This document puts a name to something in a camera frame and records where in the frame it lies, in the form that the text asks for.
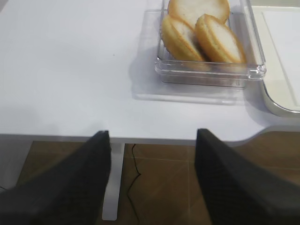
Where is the front left bun half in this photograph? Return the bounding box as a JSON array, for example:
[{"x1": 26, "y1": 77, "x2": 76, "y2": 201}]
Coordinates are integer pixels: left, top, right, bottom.
[{"x1": 161, "y1": 15, "x2": 206, "y2": 62}]

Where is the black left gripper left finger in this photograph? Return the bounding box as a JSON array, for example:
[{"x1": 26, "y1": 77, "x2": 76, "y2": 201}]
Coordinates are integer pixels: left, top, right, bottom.
[{"x1": 0, "y1": 131, "x2": 111, "y2": 225}]

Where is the white metal tray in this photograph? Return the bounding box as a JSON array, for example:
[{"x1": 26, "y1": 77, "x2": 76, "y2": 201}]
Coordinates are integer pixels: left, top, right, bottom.
[{"x1": 251, "y1": 6, "x2": 300, "y2": 118}]

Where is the black floor cable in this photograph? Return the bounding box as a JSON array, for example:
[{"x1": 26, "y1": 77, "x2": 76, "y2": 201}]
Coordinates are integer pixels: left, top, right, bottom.
[{"x1": 125, "y1": 143, "x2": 142, "y2": 211}]

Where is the back bun half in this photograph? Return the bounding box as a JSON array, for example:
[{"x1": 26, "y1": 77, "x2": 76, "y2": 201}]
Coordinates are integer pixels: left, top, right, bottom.
[{"x1": 168, "y1": 0, "x2": 230, "y2": 28}]

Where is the clear plastic bun container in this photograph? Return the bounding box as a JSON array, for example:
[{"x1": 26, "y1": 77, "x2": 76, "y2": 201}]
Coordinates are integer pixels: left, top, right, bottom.
[{"x1": 129, "y1": 0, "x2": 267, "y2": 105}]

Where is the front right bun half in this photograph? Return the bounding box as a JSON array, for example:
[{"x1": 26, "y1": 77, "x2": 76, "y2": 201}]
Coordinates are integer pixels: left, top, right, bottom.
[{"x1": 195, "y1": 14, "x2": 247, "y2": 64}]

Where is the white table leg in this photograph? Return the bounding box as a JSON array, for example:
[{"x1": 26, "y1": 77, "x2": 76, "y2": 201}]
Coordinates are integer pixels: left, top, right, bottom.
[{"x1": 102, "y1": 143, "x2": 125, "y2": 221}]

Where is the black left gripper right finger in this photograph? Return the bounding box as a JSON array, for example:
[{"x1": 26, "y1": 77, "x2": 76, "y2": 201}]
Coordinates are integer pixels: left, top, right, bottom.
[{"x1": 195, "y1": 129, "x2": 300, "y2": 225}]

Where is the white paper sheet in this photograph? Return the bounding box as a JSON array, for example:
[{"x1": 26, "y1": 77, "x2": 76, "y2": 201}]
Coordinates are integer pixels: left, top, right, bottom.
[{"x1": 263, "y1": 11, "x2": 300, "y2": 105}]

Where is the bun half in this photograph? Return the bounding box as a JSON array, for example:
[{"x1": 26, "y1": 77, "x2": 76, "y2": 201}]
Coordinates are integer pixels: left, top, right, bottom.
[
  {"x1": 168, "y1": 0, "x2": 230, "y2": 28},
  {"x1": 161, "y1": 15, "x2": 206, "y2": 62},
  {"x1": 195, "y1": 14, "x2": 247, "y2": 64}
]

